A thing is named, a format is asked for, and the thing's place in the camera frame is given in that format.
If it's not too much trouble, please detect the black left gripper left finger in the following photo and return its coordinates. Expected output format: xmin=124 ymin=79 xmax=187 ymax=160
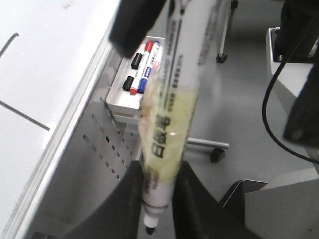
xmin=63 ymin=161 xmax=144 ymax=239

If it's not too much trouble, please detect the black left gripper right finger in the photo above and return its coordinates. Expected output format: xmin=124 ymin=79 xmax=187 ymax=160
xmin=172 ymin=161 xmax=259 ymax=239

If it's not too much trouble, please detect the taped black whiteboard marker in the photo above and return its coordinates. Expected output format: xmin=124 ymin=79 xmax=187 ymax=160
xmin=139 ymin=0 xmax=222 ymax=234

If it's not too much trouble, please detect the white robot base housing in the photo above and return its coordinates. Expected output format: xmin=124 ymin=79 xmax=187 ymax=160
xmin=265 ymin=27 xmax=319 ymax=100

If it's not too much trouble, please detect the black capped whiteboard marker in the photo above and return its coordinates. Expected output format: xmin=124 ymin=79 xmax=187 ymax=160
xmin=131 ymin=52 xmax=143 ymax=70

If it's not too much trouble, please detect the blue capped whiteboard marker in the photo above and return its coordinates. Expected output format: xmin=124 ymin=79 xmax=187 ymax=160
xmin=138 ymin=41 xmax=160 ymax=94

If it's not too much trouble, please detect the red capped whiteboard marker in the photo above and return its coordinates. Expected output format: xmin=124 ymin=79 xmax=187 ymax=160
xmin=129 ymin=41 xmax=153 ymax=95

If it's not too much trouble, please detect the black caster wheel near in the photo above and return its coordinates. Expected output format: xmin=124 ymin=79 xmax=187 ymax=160
xmin=210 ymin=148 xmax=225 ymax=164

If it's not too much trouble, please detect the black caster wheel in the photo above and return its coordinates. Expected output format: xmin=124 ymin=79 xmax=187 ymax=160
xmin=216 ymin=53 xmax=228 ymax=64
xmin=210 ymin=148 xmax=225 ymax=164

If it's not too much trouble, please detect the grey stand base leg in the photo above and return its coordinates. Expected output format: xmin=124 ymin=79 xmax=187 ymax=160
xmin=187 ymin=138 xmax=229 ymax=149

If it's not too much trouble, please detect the grey perforated metal stand panel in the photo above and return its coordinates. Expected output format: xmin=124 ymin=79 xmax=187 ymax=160
xmin=24 ymin=53 xmax=139 ymax=239

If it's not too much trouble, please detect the white marker tray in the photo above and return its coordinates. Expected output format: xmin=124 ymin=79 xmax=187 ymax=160
xmin=105 ymin=36 xmax=166 ymax=118

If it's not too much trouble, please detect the black caster wheel far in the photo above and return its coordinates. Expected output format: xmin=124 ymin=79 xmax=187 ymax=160
xmin=216 ymin=53 xmax=228 ymax=64

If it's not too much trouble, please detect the black cable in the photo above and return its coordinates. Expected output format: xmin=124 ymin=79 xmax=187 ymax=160
xmin=262 ymin=14 xmax=319 ymax=165

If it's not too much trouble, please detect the white whiteboard with frame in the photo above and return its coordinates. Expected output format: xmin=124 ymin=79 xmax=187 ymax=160
xmin=0 ymin=0 xmax=119 ymax=239

